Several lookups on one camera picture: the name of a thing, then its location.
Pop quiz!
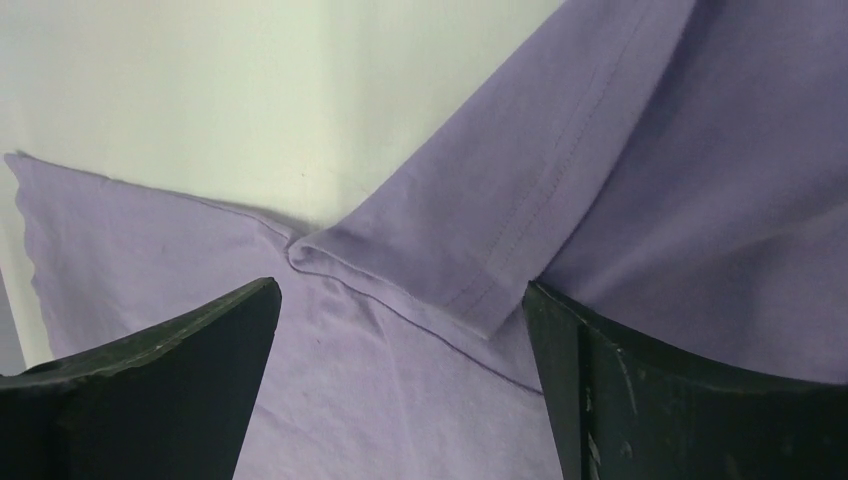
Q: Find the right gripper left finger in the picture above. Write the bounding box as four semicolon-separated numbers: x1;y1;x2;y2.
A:
1;278;282;480

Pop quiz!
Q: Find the purple t shirt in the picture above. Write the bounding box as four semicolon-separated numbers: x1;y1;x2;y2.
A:
6;1;847;479

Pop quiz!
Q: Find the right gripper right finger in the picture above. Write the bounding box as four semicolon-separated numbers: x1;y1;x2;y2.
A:
522;282;847;480

